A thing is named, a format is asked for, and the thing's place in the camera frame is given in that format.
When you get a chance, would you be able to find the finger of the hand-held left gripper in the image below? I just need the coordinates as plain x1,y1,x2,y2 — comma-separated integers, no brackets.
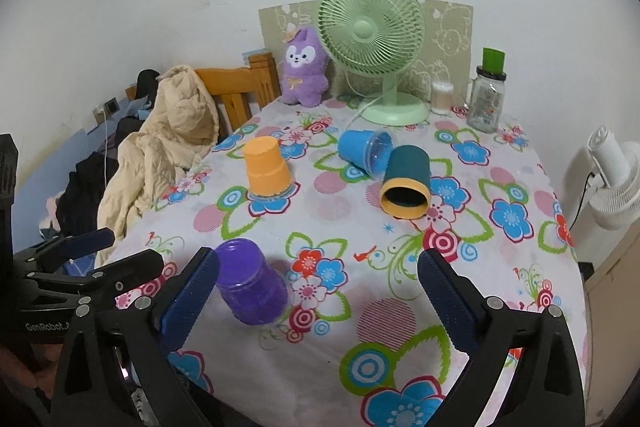
25,250,166,309
15,228,117,276

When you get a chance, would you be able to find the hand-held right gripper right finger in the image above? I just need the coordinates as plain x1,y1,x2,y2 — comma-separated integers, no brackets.
417,248,587,427

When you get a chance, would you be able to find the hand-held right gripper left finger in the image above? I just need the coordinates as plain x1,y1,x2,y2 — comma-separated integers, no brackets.
50,247,221,427

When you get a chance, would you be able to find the purple plastic cup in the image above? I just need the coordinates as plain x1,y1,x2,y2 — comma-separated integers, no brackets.
214,238,289,327

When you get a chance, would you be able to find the dark green yellow-rimmed cup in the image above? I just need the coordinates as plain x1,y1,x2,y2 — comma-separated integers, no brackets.
379,145,432,220

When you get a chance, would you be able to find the orange plastic cup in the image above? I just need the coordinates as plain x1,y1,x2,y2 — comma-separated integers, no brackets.
243,136,296,202

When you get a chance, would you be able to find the blue plastic cup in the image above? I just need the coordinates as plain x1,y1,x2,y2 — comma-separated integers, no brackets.
337,129,397,180

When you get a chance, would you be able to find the dark clothes pile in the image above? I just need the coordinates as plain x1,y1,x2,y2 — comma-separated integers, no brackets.
55,152,121,238

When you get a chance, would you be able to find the beige crumpled blanket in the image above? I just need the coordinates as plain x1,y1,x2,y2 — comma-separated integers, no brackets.
96,65,221,265

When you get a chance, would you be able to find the floral tablecloth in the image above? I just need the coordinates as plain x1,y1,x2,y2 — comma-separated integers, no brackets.
107,94,587,427

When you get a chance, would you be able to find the black cloth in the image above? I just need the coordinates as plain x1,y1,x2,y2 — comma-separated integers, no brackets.
134,69,162,98

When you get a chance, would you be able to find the beige cabinet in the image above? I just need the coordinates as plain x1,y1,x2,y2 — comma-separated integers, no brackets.
582,217,640,427

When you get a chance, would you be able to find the white clip fan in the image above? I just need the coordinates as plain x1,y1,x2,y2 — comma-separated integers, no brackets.
585,125,640,233

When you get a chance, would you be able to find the glass bottle green lid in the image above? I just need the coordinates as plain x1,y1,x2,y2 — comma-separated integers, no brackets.
466,48,508,132

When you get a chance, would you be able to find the cotton swab jar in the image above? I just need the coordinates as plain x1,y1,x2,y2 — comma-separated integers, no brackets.
431,78,455,116

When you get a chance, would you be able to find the wooden chair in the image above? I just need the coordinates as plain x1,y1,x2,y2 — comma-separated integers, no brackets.
125,52,281,142

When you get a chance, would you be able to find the purple plush toy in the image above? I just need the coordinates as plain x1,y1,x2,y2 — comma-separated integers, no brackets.
278,26,331,108

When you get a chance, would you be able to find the beige cartoon patterned board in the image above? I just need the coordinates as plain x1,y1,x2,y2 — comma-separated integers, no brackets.
258,0,474,108

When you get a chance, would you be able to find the green desk fan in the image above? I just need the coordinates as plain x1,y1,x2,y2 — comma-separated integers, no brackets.
317,0,431,126

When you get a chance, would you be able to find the black power cable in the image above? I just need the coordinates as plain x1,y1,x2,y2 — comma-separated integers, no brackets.
569,172,601,230

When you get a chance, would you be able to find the white fan cable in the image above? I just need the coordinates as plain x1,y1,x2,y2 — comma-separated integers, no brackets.
344,69,388,124

